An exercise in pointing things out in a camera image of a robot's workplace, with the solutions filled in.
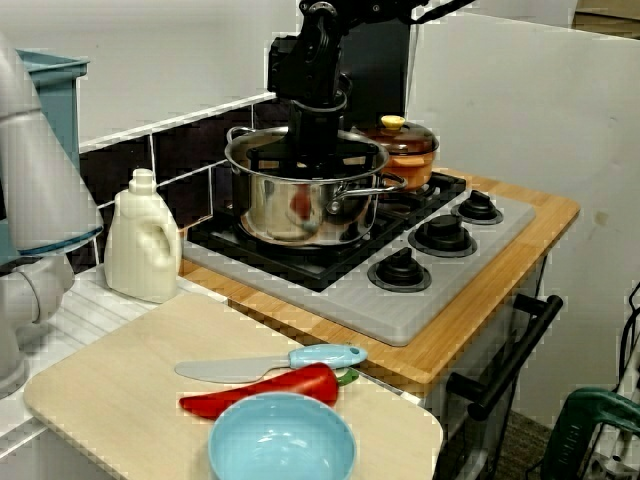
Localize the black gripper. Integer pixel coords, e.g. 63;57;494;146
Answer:
249;105;376;174

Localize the stainless steel pot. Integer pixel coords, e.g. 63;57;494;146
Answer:
223;125;409;249

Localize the brown lid with yellow knob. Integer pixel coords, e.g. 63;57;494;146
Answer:
349;114;440;159

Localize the orange toy pot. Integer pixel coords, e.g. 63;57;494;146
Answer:
384;154;436;192

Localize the dark tile backsplash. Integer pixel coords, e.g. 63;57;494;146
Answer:
67;74;346;274

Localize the black burner grate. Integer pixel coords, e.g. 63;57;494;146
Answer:
404;169;469;216
187;197;419;295

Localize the black stove knob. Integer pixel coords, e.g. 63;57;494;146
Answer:
408;214;479;259
367;247;432;294
450;189;504;225

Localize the grey stove top plate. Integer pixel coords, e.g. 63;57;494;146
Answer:
182;172;537;347

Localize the white detergent bottle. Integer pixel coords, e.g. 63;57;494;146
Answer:
103;168;182;305

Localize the white panel board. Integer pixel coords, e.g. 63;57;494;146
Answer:
407;7;640;426

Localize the red toy pepper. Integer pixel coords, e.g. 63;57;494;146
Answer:
178;362;360;420

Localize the light blue bowl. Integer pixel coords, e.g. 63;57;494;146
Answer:
207;391;357;480

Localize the brown cardboard box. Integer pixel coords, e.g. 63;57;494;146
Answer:
572;0;640;39

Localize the light wooden cutting board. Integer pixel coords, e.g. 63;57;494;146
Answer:
23;292;445;480

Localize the white toy kitchen cabinet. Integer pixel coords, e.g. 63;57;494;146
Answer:
419;249;551;480

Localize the green power drill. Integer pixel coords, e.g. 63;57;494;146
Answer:
540;388;640;480

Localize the blue handled toy knife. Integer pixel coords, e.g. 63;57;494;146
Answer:
174;343;369;385

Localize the black oven door handle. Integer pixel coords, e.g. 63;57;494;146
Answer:
446;293;565;421

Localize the black cable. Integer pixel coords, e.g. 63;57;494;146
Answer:
618;279;640;386

